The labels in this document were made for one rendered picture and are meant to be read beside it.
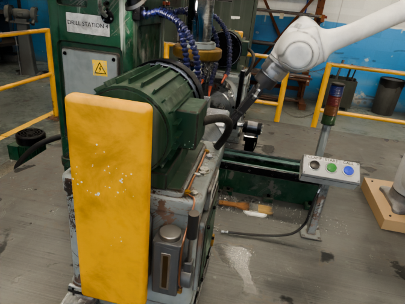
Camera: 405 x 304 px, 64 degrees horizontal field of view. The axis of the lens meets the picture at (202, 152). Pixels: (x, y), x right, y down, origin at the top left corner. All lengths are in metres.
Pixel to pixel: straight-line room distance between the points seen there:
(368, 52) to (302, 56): 5.57
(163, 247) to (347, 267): 0.68
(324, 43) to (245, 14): 3.38
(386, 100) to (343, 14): 1.61
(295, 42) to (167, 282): 0.66
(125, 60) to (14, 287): 0.72
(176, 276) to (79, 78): 0.81
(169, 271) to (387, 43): 6.14
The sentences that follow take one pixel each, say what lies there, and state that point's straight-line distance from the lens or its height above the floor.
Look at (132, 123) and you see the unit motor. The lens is 0.47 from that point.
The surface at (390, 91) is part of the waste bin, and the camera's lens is 6.26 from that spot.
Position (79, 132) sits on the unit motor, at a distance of 0.51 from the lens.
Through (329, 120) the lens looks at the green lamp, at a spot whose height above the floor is 1.05.
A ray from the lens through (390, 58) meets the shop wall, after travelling 6.58.
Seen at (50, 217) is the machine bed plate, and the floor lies 0.80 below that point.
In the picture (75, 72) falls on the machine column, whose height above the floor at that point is 1.23.
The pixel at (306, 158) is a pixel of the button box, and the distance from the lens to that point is 1.06.
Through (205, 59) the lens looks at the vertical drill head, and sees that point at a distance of 1.16.
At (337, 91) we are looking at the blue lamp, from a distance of 1.54.
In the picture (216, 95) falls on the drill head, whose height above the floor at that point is 1.11.
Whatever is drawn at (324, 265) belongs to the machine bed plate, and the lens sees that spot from 1.10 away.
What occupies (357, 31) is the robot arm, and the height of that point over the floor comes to 1.45.
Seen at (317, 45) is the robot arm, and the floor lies 1.41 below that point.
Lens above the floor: 1.49
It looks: 25 degrees down
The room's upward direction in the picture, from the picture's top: 6 degrees clockwise
